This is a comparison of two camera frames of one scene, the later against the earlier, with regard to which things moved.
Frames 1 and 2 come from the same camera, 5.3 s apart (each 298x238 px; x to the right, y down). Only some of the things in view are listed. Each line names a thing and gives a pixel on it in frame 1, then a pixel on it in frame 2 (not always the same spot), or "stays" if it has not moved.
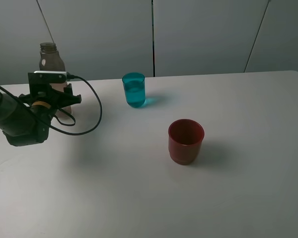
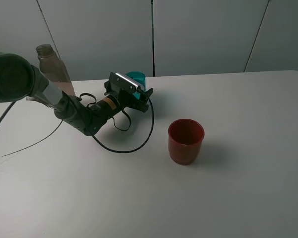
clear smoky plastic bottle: (51, 60) stays
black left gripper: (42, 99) → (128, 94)
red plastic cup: (185, 137) stays
